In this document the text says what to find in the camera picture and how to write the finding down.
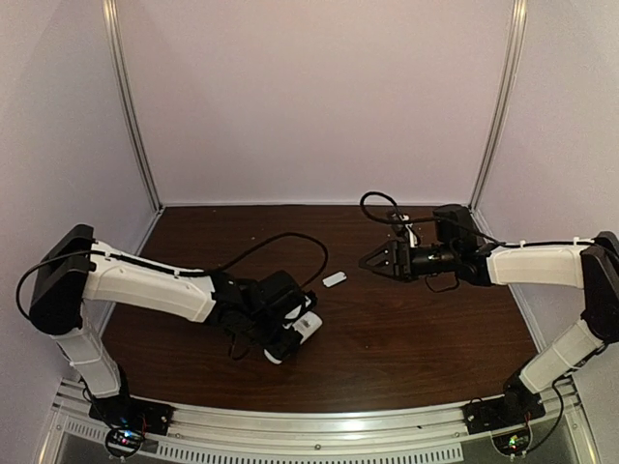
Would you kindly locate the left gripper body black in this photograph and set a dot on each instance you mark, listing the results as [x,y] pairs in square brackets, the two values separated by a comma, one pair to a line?
[285,343]

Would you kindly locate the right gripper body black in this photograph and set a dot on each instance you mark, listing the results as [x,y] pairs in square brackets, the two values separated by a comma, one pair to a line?
[399,259]

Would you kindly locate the white remote control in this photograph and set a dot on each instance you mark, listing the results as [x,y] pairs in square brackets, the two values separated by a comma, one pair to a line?
[311,323]

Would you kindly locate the white battery cover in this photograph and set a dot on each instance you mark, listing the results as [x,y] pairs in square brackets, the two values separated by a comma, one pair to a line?
[334,279]

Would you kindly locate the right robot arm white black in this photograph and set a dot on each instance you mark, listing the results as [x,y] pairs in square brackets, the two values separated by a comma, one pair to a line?
[461,250]

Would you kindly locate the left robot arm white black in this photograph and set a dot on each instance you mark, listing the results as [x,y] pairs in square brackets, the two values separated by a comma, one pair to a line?
[275,313]

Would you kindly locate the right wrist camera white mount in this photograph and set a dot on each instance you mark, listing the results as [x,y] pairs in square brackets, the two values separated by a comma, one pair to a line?
[403,228]

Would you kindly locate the curved aluminium front rail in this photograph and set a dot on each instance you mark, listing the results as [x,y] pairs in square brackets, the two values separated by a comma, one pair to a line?
[435,434]

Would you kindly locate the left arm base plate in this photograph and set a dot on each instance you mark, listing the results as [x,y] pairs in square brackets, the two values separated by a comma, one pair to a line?
[131,413]

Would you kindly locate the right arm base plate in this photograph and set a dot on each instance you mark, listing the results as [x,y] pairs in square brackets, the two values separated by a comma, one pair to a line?
[484,415]

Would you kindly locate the right aluminium frame post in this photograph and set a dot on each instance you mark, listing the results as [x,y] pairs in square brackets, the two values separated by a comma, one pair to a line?
[507,82]

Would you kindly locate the aluminium frame post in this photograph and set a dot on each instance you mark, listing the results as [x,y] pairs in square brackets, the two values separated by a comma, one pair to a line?
[119,65]
[507,82]

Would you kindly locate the left aluminium frame post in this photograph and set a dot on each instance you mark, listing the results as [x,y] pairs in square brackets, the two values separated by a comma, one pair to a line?
[119,65]

